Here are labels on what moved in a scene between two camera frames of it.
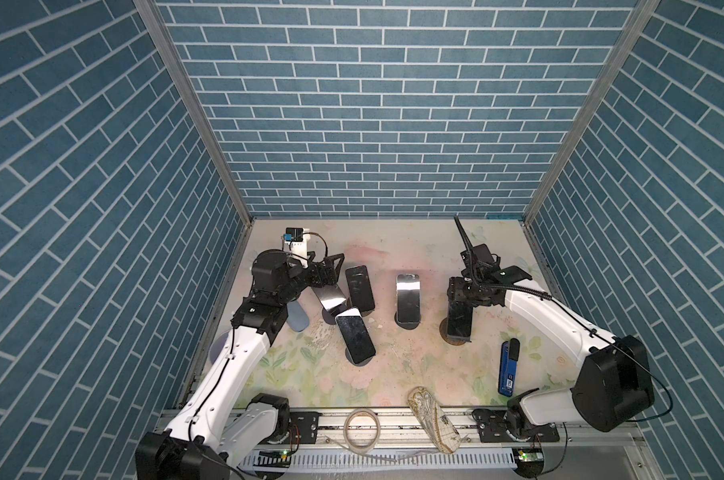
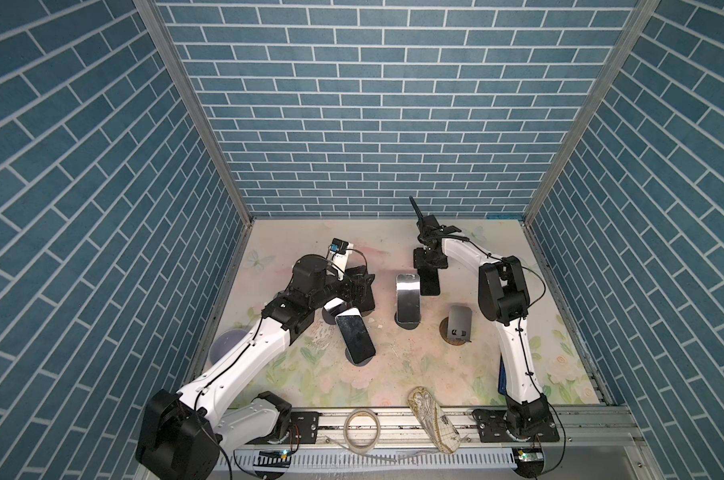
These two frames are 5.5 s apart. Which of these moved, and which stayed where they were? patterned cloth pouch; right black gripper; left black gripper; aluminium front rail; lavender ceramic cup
Moved: right black gripper; left black gripper
Stayed: lavender ceramic cup; aluminium front rail; patterned cloth pouch
